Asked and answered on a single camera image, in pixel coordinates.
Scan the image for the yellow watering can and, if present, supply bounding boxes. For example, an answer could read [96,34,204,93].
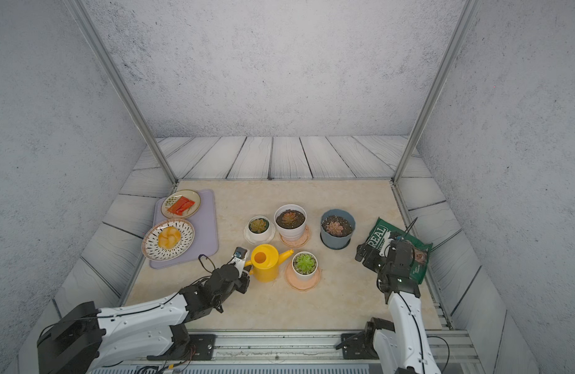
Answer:
[245,244,295,283]

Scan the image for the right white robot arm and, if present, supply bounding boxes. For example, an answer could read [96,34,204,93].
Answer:
[335,237,442,373]

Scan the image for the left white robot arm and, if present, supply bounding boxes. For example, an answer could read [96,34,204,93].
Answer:
[36,257,252,373]

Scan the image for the small white succulent pot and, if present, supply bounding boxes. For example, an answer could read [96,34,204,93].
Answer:
[247,215,273,242]

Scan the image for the blue-grey succulent pot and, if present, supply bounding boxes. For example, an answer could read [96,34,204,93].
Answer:
[320,209,356,250]

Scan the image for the white pot green succulent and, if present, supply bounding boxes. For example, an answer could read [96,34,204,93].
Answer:
[292,251,318,281]

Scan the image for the large white succulent pot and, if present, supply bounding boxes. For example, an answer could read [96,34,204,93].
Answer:
[274,204,307,242]

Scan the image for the green snack bag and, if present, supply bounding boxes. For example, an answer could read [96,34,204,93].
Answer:
[357,218,432,285]

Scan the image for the white saucer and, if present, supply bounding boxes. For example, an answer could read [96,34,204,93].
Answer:
[242,219,276,246]

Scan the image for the lavender placemat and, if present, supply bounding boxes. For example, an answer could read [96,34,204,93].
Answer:
[150,189,219,270]

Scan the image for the terracotta saucer front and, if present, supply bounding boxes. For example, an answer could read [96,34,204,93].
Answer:
[285,260,322,291]

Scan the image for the terracotta saucer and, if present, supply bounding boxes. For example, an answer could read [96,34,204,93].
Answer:
[285,260,322,291]
[280,226,310,249]

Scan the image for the yellow dumplings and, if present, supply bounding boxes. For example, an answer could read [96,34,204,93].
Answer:
[158,226,181,251]

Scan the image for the patterned white bowl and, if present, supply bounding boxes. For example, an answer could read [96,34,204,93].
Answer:
[142,219,195,261]

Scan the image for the terracotta saucer back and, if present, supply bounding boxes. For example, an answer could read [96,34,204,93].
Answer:
[280,226,310,249]

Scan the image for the red food sticks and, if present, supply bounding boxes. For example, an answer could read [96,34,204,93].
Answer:
[167,196,195,215]

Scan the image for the beige plate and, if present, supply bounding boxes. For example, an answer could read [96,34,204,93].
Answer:
[161,189,201,219]

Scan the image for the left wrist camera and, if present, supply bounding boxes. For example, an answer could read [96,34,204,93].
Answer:
[231,247,248,273]

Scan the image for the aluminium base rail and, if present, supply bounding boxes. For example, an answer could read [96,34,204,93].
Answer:
[71,329,485,374]

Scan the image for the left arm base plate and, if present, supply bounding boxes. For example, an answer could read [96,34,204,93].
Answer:
[146,334,216,362]

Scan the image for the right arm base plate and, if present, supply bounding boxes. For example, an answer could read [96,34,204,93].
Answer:
[335,331,378,360]

